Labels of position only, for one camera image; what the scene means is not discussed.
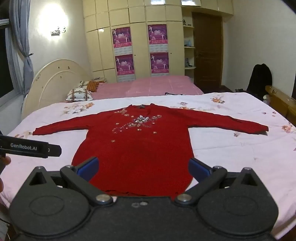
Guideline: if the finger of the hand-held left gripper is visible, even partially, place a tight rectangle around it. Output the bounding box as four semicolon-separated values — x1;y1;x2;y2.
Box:
48;144;62;158

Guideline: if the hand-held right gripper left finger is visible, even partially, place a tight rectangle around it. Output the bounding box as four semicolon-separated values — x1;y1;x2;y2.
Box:
29;157;114;206

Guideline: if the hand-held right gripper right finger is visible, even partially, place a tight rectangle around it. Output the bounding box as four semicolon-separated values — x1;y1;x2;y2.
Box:
174;158;260;206

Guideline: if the red sequined sweater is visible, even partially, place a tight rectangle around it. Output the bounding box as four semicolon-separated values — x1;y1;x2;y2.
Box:
32;103;269;200

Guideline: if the person's left hand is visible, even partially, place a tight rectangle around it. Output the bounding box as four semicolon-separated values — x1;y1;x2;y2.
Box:
0;156;11;193

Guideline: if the white floral bedsheet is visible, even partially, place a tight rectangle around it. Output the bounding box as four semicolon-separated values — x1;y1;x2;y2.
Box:
0;91;296;240

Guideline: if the large white patterned pillow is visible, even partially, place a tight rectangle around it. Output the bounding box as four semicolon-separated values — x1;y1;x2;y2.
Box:
65;88;93;101

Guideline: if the cream round headboard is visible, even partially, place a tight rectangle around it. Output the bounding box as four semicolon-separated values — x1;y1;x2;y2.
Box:
21;59;92;121

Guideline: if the orange striped cushion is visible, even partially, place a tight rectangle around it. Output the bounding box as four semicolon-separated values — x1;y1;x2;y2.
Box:
87;79;105;93

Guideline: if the window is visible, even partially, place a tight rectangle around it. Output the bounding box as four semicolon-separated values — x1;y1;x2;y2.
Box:
0;20;15;99

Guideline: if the pink bedsheet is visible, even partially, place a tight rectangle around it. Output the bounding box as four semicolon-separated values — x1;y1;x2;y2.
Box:
89;75;204;100

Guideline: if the grey curtain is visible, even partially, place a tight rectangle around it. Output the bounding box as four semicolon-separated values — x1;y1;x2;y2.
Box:
9;0;35;95

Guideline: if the black jacket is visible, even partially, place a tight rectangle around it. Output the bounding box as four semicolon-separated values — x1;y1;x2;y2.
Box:
246;63;273;98

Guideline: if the brown wooden door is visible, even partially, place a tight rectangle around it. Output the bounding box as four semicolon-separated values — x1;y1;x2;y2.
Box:
192;11;223;87

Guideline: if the cream corner shelf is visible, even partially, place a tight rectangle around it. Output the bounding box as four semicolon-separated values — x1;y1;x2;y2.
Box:
183;14;196;70

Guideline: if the cream wardrobe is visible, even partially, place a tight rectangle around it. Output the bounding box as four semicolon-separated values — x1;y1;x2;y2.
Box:
83;0;234;83

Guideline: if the wooden bed frame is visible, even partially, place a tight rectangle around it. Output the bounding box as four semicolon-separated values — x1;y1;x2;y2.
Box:
265;85;296;127

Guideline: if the pink wall poster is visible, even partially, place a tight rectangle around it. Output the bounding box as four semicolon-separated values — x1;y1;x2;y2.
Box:
115;54;135;82
147;24;168;52
150;52;170;76
112;27;133;55

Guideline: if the wall lamp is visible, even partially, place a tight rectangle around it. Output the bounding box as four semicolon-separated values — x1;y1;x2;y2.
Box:
50;26;66;36

